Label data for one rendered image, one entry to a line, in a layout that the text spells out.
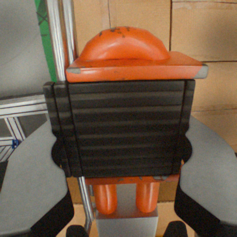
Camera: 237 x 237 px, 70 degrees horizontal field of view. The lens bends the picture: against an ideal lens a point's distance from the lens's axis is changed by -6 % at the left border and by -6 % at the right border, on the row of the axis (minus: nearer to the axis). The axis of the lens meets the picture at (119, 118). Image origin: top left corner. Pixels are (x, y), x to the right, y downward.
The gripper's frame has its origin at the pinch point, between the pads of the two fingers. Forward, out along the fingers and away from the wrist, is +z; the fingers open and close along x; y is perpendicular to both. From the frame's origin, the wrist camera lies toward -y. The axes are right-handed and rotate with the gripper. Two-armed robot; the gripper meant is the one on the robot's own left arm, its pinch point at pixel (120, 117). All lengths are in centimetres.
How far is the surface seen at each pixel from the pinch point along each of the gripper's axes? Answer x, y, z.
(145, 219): 2.2, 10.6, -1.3
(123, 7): 3, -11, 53
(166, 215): 10.4, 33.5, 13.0
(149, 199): 2.5, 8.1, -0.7
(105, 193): -1.4, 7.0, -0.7
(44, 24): -43, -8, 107
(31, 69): -57, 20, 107
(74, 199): -10.4, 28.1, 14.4
